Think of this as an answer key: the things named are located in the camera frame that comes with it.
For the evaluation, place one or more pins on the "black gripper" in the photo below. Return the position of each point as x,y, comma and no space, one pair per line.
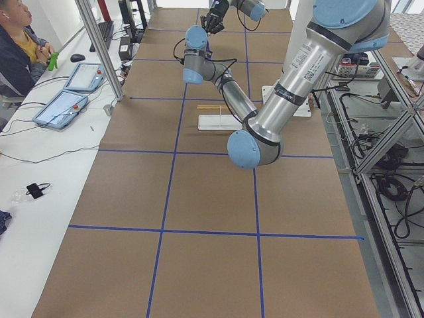
215,16

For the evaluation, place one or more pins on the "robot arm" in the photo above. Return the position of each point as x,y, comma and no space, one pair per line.
252,8
336,28

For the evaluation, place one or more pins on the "wooden towel rack white base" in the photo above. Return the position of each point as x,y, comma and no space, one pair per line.
217,118

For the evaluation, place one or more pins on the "monitor stand black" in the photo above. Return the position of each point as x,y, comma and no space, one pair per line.
126,9

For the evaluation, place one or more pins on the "black power brick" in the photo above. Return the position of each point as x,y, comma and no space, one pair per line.
125,48

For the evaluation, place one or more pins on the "black keyboard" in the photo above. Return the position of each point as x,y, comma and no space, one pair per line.
106,31

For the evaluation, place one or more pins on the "upper teach pendant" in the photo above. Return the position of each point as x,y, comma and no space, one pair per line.
85,78

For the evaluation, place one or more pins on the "teach pendant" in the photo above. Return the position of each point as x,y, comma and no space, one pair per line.
60,111
85,78

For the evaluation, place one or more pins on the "black computer mouse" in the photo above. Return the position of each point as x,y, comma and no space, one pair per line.
77,58

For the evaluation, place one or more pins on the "lower teach pendant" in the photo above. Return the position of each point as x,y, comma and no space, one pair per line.
60,111

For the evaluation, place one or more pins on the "seated person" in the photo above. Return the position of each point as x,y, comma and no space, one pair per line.
24,55

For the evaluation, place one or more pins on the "brown paper table cover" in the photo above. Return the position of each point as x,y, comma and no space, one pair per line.
168,226

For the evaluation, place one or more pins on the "small black device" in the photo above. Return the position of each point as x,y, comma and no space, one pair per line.
34,191

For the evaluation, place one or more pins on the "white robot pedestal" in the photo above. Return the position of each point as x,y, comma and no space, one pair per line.
289,94

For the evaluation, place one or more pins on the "aluminium frame post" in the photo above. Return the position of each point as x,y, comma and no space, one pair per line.
92,29

